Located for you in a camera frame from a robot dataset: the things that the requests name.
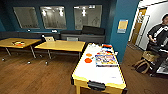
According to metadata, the brown open box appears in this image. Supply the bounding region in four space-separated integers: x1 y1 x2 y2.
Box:
142 50 160 63

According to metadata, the pale orange bowl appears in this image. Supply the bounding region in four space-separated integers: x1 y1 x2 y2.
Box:
85 52 94 58

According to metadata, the red and black object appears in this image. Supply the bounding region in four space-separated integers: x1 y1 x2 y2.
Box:
101 43 114 50

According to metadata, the long wooden table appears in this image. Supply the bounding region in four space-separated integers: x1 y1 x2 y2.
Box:
34 39 87 61
0 37 42 58

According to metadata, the colourful picture book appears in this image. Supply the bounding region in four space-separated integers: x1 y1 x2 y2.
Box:
94 52 120 68

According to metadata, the yellow air hockey table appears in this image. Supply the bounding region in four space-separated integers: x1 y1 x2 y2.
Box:
70 42 129 94

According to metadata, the large interior glass window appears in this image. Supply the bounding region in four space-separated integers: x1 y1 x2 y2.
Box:
73 4 104 31

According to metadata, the light wooden chair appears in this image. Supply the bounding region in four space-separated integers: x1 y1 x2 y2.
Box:
43 35 56 43

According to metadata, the yellow pillar poster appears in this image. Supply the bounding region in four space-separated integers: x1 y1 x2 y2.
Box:
116 19 130 35

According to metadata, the brown wooden door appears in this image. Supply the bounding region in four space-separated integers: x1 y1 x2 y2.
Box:
129 8 148 46

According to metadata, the brown backpack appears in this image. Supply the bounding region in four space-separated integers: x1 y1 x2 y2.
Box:
132 58 152 75

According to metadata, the orange and black object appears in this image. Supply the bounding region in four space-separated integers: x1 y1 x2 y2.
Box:
12 40 26 47

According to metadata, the person in dark jacket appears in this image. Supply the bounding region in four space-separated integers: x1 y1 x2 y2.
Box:
146 13 168 77

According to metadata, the black wheeled cart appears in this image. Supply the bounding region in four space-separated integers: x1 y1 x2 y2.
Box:
149 45 168 76

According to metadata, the white door with frame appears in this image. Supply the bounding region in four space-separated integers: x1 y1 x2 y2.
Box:
135 14 152 52

